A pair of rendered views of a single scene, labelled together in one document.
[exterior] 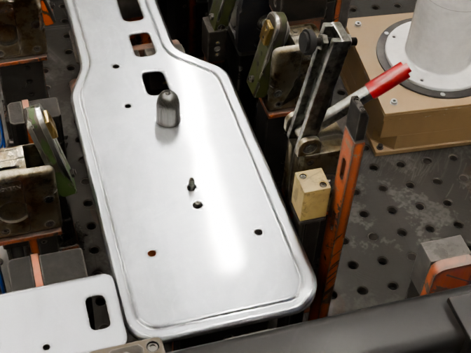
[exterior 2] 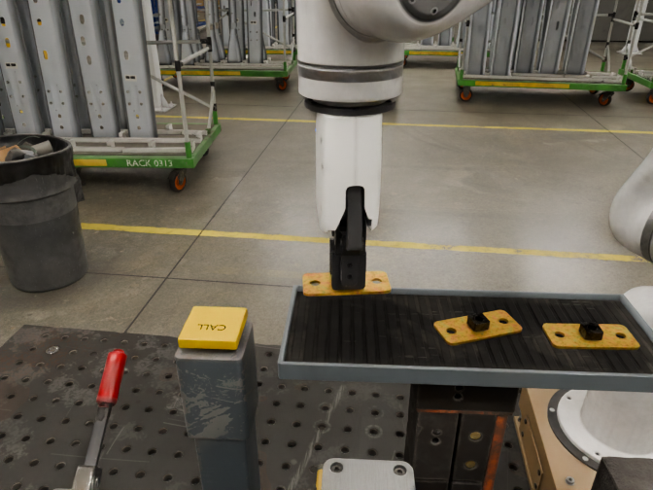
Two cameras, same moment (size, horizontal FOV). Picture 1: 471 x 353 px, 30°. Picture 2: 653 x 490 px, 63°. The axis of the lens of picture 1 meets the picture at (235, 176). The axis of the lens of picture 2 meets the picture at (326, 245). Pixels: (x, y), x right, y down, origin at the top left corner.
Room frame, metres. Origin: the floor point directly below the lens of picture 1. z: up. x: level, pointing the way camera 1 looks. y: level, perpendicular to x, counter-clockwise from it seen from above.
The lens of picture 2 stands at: (1.46, 0.43, 1.49)
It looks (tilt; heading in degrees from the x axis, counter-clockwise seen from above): 27 degrees down; 292
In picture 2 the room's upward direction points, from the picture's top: straight up
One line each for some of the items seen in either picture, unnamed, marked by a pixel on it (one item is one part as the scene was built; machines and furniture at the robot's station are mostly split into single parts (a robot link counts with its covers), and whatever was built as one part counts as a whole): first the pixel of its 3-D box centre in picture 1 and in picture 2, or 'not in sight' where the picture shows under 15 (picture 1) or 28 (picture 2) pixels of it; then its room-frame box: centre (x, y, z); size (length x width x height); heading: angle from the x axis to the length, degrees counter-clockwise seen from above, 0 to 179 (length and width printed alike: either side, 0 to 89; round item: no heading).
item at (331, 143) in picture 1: (305, 225); not in sight; (0.78, -0.10, 0.88); 0.07 x 0.06 x 0.35; 109
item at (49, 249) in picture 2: not in sight; (34, 214); (3.79, -1.33, 0.36); 0.54 x 0.50 x 0.73; 105
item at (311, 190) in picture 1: (297, 273); not in sight; (0.70, -0.09, 0.88); 0.04 x 0.04 x 0.36; 19
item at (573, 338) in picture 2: not in sight; (590, 332); (1.38, -0.07, 1.17); 0.08 x 0.04 x 0.01; 21
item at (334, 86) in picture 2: not in sight; (350, 79); (1.61, 0.01, 1.41); 0.09 x 0.08 x 0.03; 116
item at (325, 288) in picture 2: not in sight; (346, 279); (1.61, 0.01, 1.22); 0.08 x 0.04 x 0.01; 26
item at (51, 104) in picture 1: (45, 183); not in sight; (0.86, 0.28, 0.84); 0.11 x 0.08 x 0.29; 109
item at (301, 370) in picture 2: not in sight; (465, 332); (1.50, -0.04, 1.16); 0.37 x 0.14 x 0.02; 19
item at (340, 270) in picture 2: not in sight; (350, 263); (1.60, 0.03, 1.25); 0.03 x 0.03 x 0.07; 26
